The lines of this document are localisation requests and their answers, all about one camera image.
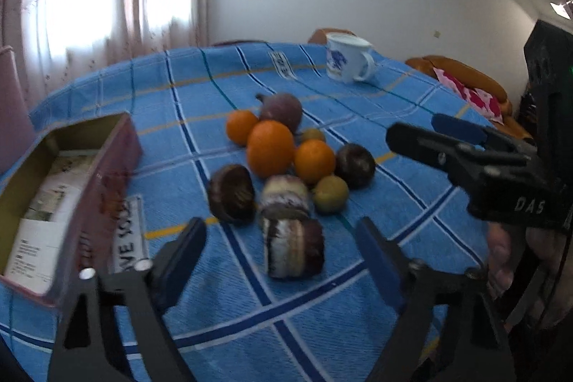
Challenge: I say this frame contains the blue plaid tablecloth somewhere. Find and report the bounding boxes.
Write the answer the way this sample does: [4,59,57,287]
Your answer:
[0,40,496,382]

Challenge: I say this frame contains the brown leather sofa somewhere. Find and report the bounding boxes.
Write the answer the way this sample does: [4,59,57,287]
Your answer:
[406,55,533,144]

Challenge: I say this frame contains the printed paper leaflet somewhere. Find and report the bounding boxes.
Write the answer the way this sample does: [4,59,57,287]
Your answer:
[4,149,97,295]

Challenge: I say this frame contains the dark mangosteen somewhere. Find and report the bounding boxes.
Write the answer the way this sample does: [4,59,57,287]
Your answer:
[207,164,256,226]
[334,144,376,190]

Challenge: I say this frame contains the white blue floral mug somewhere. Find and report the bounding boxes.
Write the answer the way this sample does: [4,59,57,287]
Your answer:
[326,33,376,83]

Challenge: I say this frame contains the pink floral cushion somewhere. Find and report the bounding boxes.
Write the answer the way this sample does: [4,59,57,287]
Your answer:
[433,68,503,124]

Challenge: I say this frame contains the green-yellow round fruit front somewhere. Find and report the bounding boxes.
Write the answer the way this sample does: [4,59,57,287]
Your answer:
[312,175,350,214]

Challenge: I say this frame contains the pink metal tin box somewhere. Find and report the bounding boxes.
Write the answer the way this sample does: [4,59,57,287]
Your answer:
[1,112,143,308]

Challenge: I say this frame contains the right hand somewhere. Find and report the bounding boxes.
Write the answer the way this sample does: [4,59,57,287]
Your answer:
[487,222,572,330]

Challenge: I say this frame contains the pink plastic pitcher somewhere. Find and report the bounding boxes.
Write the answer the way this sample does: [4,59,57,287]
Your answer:
[0,45,36,174]

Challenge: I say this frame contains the small orange behind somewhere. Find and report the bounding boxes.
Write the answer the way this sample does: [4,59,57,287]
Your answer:
[225,110,259,146]

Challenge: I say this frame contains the ceiling light panel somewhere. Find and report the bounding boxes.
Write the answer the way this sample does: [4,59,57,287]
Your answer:
[550,0,573,20]

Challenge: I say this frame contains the large orange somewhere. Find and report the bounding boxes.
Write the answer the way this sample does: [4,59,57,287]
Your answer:
[247,120,295,179]

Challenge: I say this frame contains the small green fruit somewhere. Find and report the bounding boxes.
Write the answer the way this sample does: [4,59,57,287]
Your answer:
[300,128,325,142]

